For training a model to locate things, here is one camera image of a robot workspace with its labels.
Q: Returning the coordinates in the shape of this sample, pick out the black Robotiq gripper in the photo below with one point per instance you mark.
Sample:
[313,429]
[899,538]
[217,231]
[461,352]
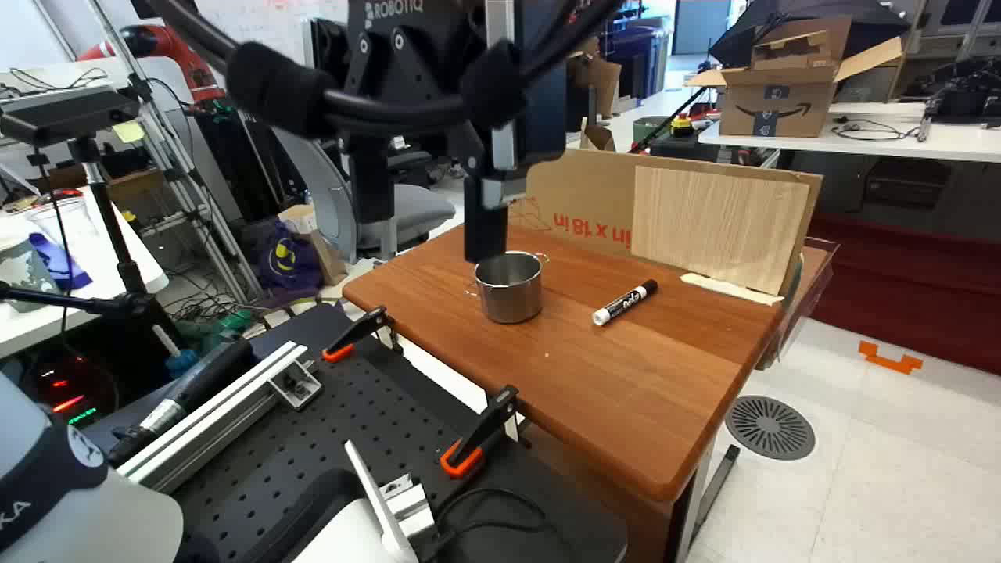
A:
[409,56]

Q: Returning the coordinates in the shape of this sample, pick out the black white dry-erase marker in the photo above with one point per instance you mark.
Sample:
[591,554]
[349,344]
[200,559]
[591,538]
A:
[626,305]

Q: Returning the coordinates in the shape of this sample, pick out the small stainless steel pot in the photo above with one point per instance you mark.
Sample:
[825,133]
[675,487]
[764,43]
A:
[509,291]

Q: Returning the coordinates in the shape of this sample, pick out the grey office chair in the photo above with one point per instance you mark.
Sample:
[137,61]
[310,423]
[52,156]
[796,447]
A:
[313,187]

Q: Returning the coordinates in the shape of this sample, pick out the black orange spring clamp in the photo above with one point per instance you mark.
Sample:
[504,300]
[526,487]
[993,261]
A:
[472,438]
[361,332]

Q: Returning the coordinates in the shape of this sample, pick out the brown printed cardboard sheet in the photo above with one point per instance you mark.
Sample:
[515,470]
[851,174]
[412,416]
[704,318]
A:
[581,193]

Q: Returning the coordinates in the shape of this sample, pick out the purple yellow bag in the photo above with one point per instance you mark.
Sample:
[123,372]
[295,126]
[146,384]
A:
[282,261]

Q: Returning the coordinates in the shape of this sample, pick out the plain brown cardboard box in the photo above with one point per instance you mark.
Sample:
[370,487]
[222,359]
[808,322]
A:
[597,94]

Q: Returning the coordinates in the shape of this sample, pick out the black cylindrical tool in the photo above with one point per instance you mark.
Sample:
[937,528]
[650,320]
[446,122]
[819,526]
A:
[222,364]

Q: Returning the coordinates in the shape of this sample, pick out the red yellow emergency stop button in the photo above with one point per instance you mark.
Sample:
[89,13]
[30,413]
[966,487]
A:
[684,122]

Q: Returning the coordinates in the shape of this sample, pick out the black perforated mounting board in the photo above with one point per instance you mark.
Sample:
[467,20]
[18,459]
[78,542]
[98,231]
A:
[313,453]

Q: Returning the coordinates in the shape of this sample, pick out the light wooden board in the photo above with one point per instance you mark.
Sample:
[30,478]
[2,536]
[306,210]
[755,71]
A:
[721,222]

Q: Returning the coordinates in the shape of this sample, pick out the yellow sticky note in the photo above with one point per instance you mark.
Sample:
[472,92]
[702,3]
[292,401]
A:
[127,133]

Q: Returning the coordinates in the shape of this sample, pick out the red black machine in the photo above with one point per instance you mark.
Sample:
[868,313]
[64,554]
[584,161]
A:
[159,51]

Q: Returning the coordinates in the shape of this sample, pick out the open Amazon cardboard box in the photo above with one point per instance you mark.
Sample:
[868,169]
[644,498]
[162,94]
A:
[778,104]

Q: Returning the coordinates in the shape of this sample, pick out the blue cloth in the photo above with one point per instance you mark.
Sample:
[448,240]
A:
[64,261]

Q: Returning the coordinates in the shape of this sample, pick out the white side table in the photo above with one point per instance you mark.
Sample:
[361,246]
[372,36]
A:
[42,313]

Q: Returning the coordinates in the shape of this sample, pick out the grey metal table leg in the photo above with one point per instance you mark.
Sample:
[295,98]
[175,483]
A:
[713,490]

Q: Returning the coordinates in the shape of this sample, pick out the round metal floor drain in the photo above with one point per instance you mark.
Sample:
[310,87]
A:
[772,427]

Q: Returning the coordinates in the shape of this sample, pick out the black drawer cabinet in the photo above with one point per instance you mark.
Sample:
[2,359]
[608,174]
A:
[895,193]

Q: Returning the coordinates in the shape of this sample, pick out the white desk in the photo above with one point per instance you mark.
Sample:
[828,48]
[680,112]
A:
[941,143]

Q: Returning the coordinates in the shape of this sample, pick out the silver metal corner bracket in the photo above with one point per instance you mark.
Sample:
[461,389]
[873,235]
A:
[298,383]

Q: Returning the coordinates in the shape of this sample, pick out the silver aluminium extrusion rail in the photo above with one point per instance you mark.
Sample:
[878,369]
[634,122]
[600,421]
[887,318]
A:
[213,412]
[393,501]

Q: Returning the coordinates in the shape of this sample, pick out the black camera tripod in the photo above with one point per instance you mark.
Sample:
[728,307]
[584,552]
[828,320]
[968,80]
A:
[112,222]

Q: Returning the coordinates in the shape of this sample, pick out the black stereo camera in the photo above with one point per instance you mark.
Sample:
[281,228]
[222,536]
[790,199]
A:
[64,111]

